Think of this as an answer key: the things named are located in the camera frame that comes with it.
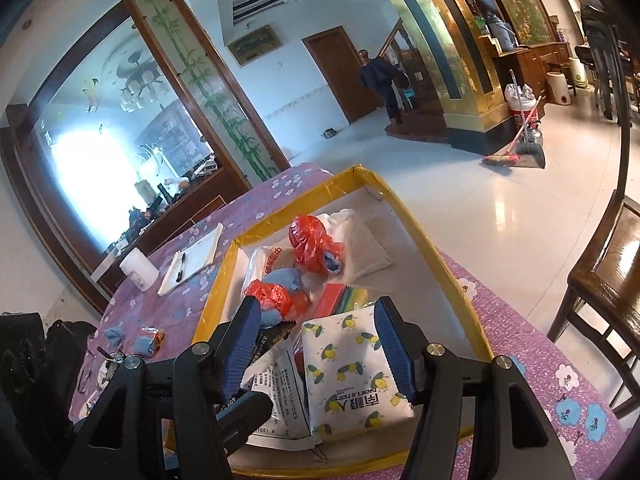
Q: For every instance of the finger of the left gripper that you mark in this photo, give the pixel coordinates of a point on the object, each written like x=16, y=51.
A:
x=202, y=428

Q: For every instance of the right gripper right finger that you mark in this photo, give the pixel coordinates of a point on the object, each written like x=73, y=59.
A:
x=512, y=437

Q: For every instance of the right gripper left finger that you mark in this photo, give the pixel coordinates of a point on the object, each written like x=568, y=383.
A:
x=123, y=435

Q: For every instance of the white instruction packet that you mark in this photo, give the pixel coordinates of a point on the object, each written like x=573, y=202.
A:
x=276, y=375

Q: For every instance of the black snack packet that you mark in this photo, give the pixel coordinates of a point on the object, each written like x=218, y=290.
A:
x=268, y=337

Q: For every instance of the lemon print tissue pack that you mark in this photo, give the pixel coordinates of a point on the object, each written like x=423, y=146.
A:
x=350, y=388

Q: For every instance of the small red bag blue sock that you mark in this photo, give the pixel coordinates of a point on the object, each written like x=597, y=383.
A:
x=281, y=296

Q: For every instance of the colourful bags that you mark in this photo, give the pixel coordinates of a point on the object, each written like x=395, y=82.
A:
x=339, y=298

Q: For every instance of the large red plastic bag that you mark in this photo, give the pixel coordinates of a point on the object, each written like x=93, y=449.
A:
x=314, y=248

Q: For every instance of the white towel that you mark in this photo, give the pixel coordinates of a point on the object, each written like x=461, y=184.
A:
x=362, y=254

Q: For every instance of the small electric motor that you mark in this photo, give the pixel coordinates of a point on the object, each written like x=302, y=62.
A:
x=112, y=362

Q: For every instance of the blue orange cloth pack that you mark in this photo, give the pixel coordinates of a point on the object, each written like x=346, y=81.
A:
x=147, y=342

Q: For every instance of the blue sock on table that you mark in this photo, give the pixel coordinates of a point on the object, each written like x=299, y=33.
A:
x=114, y=336

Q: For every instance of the yellow taped cardboard tray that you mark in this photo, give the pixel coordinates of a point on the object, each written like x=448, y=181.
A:
x=418, y=281

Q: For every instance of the black bag on seat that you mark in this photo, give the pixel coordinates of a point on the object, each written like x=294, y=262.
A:
x=39, y=371

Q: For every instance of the black pen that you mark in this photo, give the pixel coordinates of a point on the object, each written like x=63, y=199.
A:
x=182, y=265

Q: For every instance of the wooden chair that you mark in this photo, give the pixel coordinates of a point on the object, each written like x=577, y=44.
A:
x=601, y=300

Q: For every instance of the white printed plastic bag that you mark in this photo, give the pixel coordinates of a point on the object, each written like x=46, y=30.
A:
x=273, y=265

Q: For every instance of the white plastic jar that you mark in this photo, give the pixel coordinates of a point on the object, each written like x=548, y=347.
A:
x=139, y=269

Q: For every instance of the white notepad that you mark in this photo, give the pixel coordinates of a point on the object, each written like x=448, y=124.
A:
x=198, y=255

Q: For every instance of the wooden counter with clutter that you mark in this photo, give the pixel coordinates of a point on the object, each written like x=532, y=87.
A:
x=191, y=206

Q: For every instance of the broom and dustpan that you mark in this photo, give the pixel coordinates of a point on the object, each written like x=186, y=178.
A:
x=526, y=150

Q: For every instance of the brown wooden door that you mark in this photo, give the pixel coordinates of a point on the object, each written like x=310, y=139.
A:
x=339, y=63

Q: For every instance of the person in dark jacket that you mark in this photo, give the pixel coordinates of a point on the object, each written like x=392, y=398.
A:
x=380, y=75

